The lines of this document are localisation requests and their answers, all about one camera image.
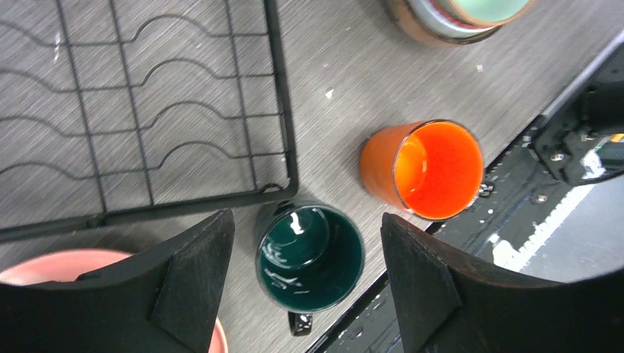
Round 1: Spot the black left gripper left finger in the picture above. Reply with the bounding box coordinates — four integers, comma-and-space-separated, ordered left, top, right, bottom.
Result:
1, 210, 235, 352

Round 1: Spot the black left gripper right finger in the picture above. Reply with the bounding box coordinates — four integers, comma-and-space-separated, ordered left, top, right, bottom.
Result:
380, 213, 623, 352

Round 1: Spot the orange mug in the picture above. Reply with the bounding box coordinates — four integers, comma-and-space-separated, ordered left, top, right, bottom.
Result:
359, 120, 484, 221

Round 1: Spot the dark green mug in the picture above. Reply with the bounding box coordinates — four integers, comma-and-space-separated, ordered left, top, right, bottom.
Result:
255, 199, 365, 337

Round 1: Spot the pink round plate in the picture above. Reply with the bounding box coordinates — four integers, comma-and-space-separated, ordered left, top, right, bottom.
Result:
0, 249, 229, 353

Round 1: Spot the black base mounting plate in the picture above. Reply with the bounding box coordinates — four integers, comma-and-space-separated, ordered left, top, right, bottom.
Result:
311, 34, 623, 352

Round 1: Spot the brown striped bowl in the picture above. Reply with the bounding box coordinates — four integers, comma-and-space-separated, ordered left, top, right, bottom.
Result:
385, 1, 502, 48

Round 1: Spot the light green bowl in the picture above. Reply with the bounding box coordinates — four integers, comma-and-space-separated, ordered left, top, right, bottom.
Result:
436, 0, 534, 27

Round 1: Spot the black wire dish rack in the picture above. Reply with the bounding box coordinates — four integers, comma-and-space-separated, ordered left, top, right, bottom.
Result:
1, 1, 299, 242

